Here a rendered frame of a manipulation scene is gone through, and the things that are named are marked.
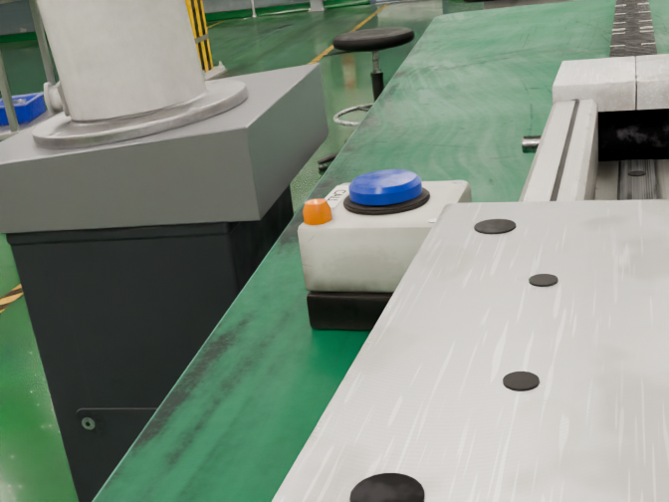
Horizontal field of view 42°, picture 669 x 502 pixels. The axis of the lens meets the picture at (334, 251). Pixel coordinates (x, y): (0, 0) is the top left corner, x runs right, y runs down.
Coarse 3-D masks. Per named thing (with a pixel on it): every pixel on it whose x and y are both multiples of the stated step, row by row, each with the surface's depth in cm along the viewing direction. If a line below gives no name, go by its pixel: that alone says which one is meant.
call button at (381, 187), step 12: (360, 180) 47; (372, 180) 47; (384, 180) 47; (396, 180) 46; (408, 180) 46; (420, 180) 47; (360, 192) 46; (372, 192) 46; (384, 192) 45; (396, 192) 45; (408, 192) 46; (420, 192) 47; (372, 204) 46; (384, 204) 46
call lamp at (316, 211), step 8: (312, 200) 45; (320, 200) 45; (304, 208) 46; (312, 208) 45; (320, 208) 45; (328, 208) 45; (304, 216) 46; (312, 216) 45; (320, 216) 45; (328, 216) 45; (312, 224) 45
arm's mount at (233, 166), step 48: (288, 96) 76; (0, 144) 78; (144, 144) 66; (192, 144) 66; (240, 144) 65; (288, 144) 75; (0, 192) 70; (48, 192) 69; (96, 192) 69; (144, 192) 68; (192, 192) 67; (240, 192) 66
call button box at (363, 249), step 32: (448, 192) 48; (320, 224) 45; (352, 224) 45; (384, 224) 44; (416, 224) 44; (320, 256) 46; (352, 256) 45; (384, 256) 44; (320, 288) 46; (352, 288) 46; (384, 288) 45; (320, 320) 47; (352, 320) 46
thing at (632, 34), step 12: (624, 0) 143; (636, 0) 142; (624, 12) 129; (636, 12) 128; (648, 12) 126; (624, 24) 118; (636, 24) 116; (648, 24) 115; (612, 36) 109; (624, 36) 108; (636, 36) 107; (648, 36) 106; (612, 48) 101; (624, 48) 100; (636, 48) 99; (648, 48) 98
